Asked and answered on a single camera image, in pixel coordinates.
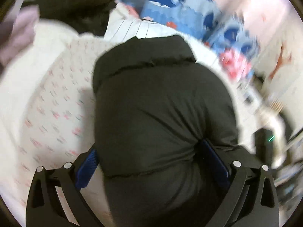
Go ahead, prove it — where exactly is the purple folded jacket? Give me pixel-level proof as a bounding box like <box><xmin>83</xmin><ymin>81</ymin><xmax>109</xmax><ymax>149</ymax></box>
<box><xmin>1</xmin><ymin>5</ymin><xmax>40</xmax><ymax>71</ymax></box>

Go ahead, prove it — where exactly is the whale print curtain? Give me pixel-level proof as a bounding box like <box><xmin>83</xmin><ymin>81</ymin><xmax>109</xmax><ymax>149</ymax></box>
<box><xmin>116</xmin><ymin>0</ymin><xmax>294</xmax><ymax>62</ymax></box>

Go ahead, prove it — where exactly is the cream puffer jacket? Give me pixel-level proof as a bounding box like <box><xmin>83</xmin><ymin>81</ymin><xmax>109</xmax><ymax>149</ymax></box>
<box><xmin>256</xmin><ymin>107</ymin><xmax>287</xmax><ymax>169</ymax></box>

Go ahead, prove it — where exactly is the pink checkered cloth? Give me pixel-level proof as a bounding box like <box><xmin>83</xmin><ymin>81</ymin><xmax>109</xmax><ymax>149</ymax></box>
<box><xmin>219</xmin><ymin>48</ymin><xmax>252</xmax><ymax>82</ymax></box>

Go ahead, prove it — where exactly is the black puffer jacket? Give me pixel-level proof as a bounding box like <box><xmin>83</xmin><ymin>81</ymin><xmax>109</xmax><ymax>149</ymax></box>
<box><xmin>92</xmin><ymin>35</ymin><xmax>247</xmax><ymax>226</ymax></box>

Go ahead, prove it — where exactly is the tree wall sticker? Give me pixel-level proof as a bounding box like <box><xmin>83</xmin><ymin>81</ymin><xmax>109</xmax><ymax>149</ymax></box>
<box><xmin>268</xmin><ymin>42</ymin><xmax>292</xmax><ymax>80</ymax></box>

